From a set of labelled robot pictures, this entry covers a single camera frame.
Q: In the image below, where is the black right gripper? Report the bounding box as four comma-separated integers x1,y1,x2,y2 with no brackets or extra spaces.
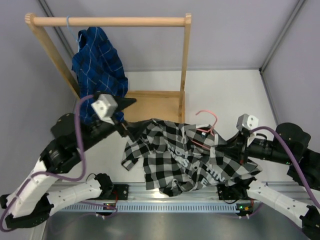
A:
215,129,294,165

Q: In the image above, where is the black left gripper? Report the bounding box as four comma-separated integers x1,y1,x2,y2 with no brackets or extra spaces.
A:
76,90,153,152

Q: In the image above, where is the pink wire hanger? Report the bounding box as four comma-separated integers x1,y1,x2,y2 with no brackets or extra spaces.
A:
190,109,218,151

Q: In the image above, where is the black white checkered shirt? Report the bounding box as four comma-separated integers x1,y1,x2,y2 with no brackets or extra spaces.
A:
121,118,262,197

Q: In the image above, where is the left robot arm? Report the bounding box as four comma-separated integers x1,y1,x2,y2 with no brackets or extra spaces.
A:
0,93,146,233

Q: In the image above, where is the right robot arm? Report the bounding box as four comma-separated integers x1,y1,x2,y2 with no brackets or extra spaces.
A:
215,122,320,240

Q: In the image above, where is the blue plaid shirt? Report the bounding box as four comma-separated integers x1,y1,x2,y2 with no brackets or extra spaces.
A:
71,26,129,126

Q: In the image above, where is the wooden clothes rack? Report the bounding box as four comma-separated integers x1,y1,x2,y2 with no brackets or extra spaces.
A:
24,13,192,123

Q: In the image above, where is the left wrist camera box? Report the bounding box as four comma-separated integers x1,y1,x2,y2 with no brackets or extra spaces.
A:
91,93,118,125

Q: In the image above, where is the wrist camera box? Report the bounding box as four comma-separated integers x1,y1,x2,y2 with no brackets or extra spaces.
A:
236,113,259,147
91,93,118,125

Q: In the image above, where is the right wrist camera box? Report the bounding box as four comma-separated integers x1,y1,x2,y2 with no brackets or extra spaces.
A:
236,113,259,147

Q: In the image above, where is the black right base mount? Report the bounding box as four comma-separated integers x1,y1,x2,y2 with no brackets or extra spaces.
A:
216,184,250,202

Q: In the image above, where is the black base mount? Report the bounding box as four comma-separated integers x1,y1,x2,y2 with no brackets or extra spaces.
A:
216,184,250,202
109,183,129,201

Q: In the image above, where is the grey slotted cable duct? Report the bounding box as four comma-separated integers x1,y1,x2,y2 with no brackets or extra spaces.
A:
61,202,240,214

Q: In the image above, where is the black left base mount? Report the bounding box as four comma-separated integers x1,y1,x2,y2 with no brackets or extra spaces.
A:
109,183,129,201

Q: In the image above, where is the aluminium mounting rail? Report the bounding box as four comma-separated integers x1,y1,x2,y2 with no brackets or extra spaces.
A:
59,181,313,201

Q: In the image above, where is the light blue wire hanger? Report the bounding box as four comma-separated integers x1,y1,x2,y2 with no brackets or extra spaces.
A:
66,15,82,52

